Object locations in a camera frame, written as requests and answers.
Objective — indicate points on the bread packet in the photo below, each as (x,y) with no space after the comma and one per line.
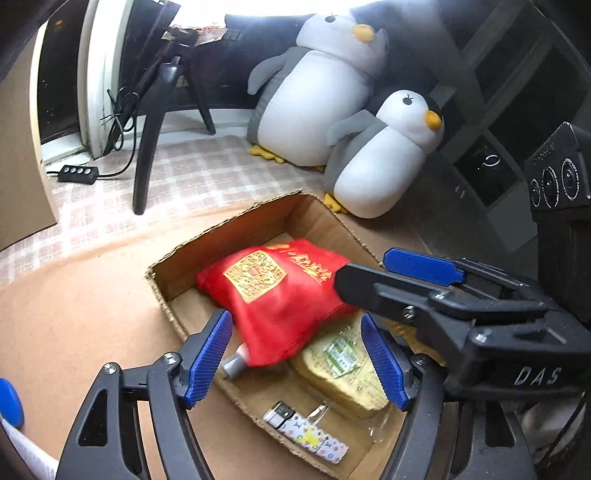
(337,364)

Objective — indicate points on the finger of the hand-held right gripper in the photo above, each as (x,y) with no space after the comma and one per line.
(369,288)
(422,266)

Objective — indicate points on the patterned lighter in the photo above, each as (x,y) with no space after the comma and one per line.
(304,434)

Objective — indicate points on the red printed cloth bag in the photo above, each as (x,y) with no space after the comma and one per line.
(277,300)

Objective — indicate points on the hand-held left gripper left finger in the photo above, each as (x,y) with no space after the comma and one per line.
(205,357)

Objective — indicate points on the checked bed sheet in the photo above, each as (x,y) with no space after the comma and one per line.
(194,170)

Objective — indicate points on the large penguin plush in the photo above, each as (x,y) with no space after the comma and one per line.
(314,106)

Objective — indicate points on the cardboard box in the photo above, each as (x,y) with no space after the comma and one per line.
(184,286)

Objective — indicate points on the small penguin plush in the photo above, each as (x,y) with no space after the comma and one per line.
(378,166)

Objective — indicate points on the white window frame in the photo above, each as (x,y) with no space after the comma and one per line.
(99,69)

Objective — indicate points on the white bottle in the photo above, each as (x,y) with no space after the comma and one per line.
(27,450)

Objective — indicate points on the blue round lid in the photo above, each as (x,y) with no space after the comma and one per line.
(11,401)

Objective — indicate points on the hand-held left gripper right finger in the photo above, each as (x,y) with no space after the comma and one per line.
(383,364)

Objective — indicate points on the light wooden board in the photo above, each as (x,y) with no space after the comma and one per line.
(23,161)

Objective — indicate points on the small cosmetic tube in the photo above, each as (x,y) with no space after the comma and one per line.
(233,364)

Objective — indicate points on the black light controller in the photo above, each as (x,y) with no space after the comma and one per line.
(77,174)

